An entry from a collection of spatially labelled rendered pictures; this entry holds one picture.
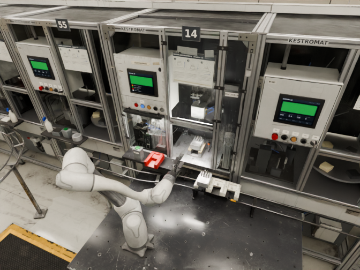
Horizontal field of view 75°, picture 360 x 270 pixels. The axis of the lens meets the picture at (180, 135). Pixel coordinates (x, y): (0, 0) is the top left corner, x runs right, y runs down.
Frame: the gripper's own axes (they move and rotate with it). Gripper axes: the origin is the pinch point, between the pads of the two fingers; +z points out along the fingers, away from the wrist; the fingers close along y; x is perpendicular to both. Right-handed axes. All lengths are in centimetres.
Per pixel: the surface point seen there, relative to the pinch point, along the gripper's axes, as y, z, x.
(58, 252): -111, -61, 113
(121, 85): 45, 20, 59
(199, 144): -9.8, 35.5, -3.6
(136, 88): 46, 18, 44
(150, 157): -16.9, 10.8, 34.2
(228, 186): -25.9, 11.0, -37.4
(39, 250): -111, -66, 133
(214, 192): -29.1, 3.0, -28.0
